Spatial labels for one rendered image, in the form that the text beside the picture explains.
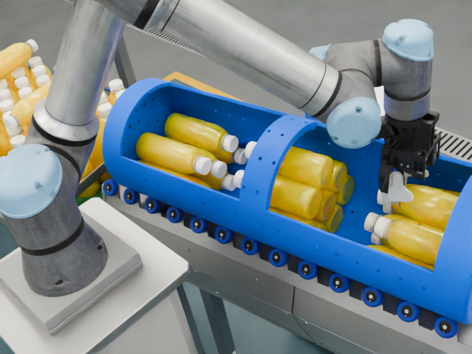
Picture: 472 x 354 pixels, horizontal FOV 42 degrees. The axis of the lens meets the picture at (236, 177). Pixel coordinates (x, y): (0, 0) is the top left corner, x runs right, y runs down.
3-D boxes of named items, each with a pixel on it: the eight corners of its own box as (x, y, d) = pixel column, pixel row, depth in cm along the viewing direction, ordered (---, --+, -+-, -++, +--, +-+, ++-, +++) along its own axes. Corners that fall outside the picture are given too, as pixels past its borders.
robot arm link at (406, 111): (376, 95, 102) (396, 70, 107) (376, 118, 105) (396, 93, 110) (419, 105, 98) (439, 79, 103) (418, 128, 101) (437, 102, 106)
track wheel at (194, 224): (205, 218, 146) (211, 218, 148) (190, 212, 148) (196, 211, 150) (201, 236, 147) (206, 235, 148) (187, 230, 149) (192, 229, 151)
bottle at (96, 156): (108, 185, 175) (89, 135, 163) (90, 180, 178) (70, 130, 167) (123, 171, 179) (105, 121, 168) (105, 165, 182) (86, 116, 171)
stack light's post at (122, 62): (185, 266, 269) (114, 38, 199) (178, 263, 271) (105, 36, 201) (190, 260, 272) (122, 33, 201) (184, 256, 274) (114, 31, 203)
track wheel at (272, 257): (286, 251, 134) (291, 250, 136) (270, 244, 136) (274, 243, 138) (282, 270, 135) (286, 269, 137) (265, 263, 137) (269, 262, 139)
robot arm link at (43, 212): (4, 253, 104) (-31, 192, 95) (29, 200, 114) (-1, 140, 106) (72, 247, 102) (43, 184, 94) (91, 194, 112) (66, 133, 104)
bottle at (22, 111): (50, 73, 175) (0, 107, 165) (67, 81, 171) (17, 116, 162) (57, 93, 179) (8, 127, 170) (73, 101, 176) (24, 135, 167)
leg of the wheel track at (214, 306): (230, 366, 229) (197, 250, 188) (218, 359, 232) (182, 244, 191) (239, 354, 232) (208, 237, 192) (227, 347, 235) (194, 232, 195)
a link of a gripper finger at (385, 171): (383, 197, 112) (390, 153, 108) (376, 194, 113) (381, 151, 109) (395, 186, 116) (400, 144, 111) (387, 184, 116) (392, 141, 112)
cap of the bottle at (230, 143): (223, 137, 146) (229, 138, 145) (233, 133, 149) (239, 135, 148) (222, 152, 148) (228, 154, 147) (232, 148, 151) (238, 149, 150)
